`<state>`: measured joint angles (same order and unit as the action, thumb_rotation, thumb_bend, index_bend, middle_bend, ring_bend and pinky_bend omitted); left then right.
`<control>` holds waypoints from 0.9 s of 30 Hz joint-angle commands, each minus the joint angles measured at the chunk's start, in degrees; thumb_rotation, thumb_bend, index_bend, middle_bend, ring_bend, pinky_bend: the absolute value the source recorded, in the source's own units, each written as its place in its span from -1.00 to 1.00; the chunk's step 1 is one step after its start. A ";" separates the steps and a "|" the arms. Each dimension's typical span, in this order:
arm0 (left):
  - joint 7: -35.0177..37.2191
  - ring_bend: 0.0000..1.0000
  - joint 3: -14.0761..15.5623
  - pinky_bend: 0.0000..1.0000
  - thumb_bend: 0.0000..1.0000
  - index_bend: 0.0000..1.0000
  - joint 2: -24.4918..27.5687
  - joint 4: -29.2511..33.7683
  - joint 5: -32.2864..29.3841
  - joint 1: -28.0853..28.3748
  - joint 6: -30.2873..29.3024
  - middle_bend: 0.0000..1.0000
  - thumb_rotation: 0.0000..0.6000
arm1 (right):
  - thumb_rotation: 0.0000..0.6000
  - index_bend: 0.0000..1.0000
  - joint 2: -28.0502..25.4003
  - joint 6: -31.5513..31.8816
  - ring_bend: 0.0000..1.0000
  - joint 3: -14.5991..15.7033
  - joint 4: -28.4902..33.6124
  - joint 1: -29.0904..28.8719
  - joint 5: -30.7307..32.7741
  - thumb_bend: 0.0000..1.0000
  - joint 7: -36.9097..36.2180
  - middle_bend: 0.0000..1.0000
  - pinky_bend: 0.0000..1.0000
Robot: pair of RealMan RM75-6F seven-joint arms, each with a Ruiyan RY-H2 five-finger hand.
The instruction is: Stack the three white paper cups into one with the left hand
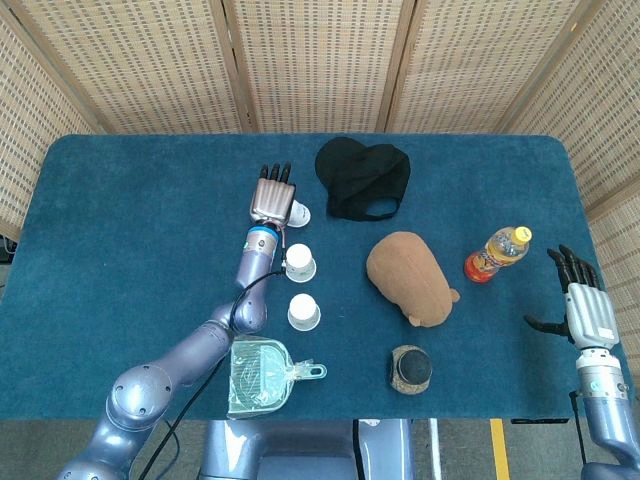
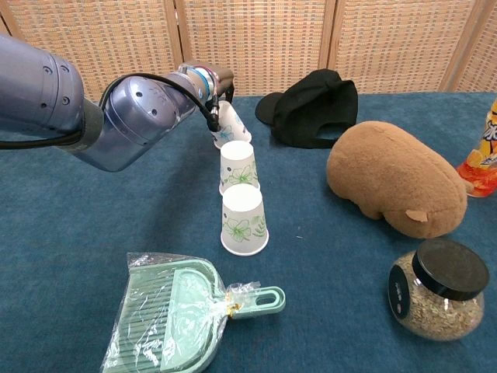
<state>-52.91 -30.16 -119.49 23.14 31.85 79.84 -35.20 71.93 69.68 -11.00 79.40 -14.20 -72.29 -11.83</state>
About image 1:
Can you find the white paper cup green flower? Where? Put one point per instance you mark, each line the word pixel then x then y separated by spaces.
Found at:
pixel 302 310

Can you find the green dustpan set in plastic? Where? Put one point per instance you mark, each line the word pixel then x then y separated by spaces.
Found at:
pixel 260 375

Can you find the orange drink bottle yellow cap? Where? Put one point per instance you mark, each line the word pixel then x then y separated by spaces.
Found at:
pixel 492 255

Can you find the brown plush toy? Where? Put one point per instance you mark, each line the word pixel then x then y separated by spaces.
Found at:
pixel 405 275

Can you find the blue table carpet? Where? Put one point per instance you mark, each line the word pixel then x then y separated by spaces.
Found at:
pixel 125 200

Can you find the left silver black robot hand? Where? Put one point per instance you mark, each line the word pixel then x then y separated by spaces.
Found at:
pixel 272 200

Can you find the silver robot torso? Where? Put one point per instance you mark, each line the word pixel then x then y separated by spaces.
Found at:
pixel 300 445

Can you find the black baseball cap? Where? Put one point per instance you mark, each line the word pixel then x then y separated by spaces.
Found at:
pixel 350 170

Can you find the glass jar black lid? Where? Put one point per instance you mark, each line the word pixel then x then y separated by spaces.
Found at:
pixel 412 367

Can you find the thin black bar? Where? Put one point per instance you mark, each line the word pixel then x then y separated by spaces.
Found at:
pixel 530 421

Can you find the bamboo folding screen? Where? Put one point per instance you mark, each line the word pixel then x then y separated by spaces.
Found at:
pixel 320 65

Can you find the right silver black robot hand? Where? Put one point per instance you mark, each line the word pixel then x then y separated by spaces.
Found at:
pixel 590 320

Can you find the white paper cup blue flower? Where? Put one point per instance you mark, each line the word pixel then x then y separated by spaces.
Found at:
pixel 301 214

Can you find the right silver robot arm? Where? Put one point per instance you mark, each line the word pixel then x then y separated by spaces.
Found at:
pixel 605 415

